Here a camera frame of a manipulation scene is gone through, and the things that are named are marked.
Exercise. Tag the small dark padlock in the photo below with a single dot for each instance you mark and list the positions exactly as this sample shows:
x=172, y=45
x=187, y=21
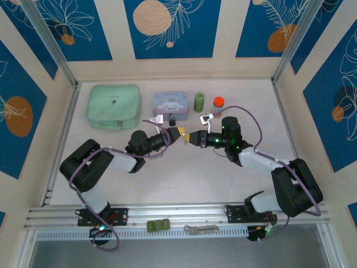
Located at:
x=172, y=122

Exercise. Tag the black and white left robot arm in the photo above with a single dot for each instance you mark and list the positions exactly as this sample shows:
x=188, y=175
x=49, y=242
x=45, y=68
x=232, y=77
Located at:
x=94, y=178

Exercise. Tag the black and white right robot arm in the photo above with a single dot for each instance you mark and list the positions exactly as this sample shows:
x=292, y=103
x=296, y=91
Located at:
x=293, y=190

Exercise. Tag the blue pink cartoon tin box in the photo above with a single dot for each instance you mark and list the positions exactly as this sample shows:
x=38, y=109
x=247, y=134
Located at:
x=170, y=104

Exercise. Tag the green cylindrical can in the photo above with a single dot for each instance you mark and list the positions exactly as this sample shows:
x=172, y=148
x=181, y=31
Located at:
x=199, y=102

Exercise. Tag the orange lid labelled bottle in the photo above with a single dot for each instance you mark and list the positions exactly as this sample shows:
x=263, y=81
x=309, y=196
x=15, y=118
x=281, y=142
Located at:
x=218, y=104

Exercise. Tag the mint green zipper pouch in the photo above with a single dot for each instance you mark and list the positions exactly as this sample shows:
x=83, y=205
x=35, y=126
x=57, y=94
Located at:
x=113, y=106

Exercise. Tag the aluminium cross beam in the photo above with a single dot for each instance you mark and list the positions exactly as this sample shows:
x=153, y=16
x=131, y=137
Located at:
x=178, y=212

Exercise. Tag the small green block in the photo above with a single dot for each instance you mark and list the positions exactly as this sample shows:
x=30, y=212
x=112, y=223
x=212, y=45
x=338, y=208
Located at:
x=150, y=225
x=165, y=224
x=158, y=225

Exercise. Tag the flat silver metal tool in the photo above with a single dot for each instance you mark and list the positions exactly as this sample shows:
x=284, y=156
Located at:
x=200, y=229

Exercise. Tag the aluminium side rail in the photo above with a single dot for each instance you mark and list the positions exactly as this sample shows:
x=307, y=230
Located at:
x=288, y=120
x=63, y=139

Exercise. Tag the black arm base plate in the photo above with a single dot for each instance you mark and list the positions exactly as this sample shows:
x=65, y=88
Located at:
x=122, y=216
x=234, y=213

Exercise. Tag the aluminium frame post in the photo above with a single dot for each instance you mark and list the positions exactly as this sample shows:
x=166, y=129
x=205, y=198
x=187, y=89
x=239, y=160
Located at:
x=26, y=251
x=330, y=245
x=50, y=47
x=295, y=42

